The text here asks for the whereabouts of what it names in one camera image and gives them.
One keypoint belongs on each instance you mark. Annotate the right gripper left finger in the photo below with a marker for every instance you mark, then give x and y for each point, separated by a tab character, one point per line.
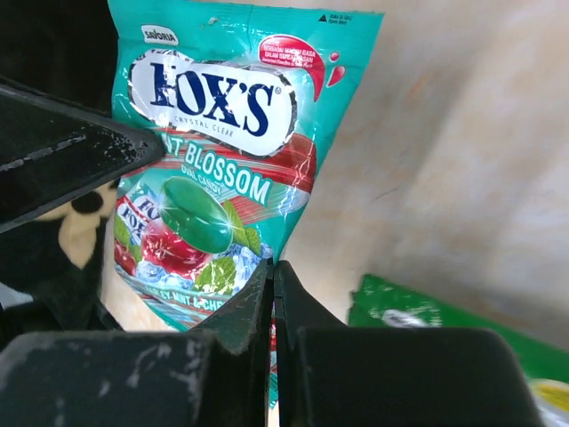
215	374

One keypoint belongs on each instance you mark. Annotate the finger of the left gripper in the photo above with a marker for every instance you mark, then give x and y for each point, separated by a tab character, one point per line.
53	151

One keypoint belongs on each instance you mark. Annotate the black floral pillow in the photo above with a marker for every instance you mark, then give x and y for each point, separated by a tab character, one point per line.
68	50

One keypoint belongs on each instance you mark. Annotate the green candy bag on table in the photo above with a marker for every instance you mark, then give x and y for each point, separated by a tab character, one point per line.
380	303

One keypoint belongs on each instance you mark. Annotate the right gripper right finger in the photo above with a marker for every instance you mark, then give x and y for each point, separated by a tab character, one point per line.
330	374

